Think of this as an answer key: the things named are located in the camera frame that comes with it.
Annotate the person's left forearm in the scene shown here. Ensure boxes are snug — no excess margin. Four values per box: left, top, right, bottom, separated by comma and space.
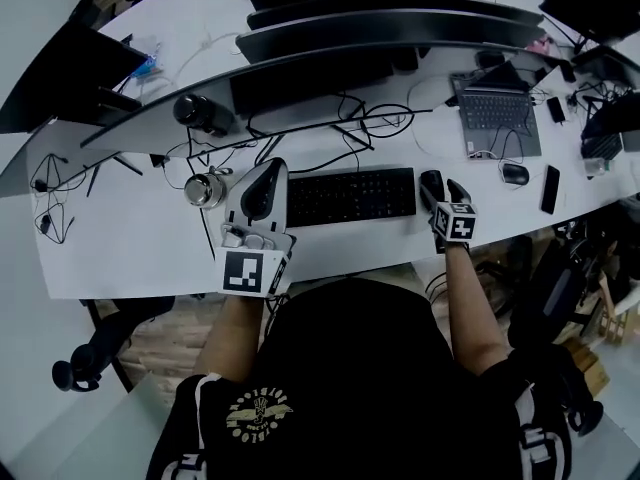
191, 291, 267, 385

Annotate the cardboard box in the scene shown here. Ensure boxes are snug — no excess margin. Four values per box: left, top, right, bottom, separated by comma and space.
562, 337, 612, 400

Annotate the thin white looped cable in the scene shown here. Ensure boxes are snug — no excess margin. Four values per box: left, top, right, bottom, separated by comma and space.
405, 75, 501, 160

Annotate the steel mug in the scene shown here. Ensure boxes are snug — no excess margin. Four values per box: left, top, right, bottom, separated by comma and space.
182, 166, 229, 211

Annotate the wide curved monitor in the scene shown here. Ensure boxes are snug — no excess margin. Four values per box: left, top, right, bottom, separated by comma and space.
79, 42, 574, 163

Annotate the black keyboard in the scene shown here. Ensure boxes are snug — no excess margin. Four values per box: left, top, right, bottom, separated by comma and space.
285, 166, 418, 230

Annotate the black smartphone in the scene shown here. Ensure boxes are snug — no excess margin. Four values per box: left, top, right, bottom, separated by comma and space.
539, 163, 562, 216

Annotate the blue packet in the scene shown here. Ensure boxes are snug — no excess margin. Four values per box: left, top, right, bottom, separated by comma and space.
130, 53, 164, 80

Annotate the person's right forearm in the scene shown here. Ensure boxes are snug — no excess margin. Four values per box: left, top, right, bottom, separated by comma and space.
441, 240, 512, 378

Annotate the black earphone cable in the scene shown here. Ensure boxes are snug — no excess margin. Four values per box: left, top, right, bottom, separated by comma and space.
28, 151, 77, 246

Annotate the small black device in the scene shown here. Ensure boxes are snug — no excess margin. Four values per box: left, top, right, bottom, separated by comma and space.
545, 95, 567, 125

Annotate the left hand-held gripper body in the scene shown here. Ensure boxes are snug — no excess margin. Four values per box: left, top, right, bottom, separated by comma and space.
215, 206, 298, 299

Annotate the black open laptop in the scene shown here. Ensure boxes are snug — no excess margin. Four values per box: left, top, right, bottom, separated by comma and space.
0, 17, 152, 135

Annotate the person's black printed shirt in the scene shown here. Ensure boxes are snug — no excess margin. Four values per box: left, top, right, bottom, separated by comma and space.
146, 274, 574, 480

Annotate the black monitor cable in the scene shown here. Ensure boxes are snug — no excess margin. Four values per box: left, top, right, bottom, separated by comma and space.
247, 90, 416, 172

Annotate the grey open laptop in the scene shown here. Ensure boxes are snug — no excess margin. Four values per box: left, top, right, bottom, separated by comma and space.
448, 59, 544, 161

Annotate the black bottle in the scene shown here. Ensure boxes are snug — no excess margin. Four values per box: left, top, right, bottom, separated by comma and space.
171, 93, 237, 138

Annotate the black oval mouse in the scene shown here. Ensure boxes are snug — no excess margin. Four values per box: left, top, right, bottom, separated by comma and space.
500, 162, 531, 187

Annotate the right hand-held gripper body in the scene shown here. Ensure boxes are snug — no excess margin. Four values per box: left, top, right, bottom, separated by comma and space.
430, 199, 478, 255

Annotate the black office chair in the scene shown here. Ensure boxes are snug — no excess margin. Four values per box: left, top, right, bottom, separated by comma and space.
504, 235, 609, 437
50, 294, 177, 394

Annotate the black computer mouse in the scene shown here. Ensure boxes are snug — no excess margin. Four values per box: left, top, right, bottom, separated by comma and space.
419, 168, 446, 202

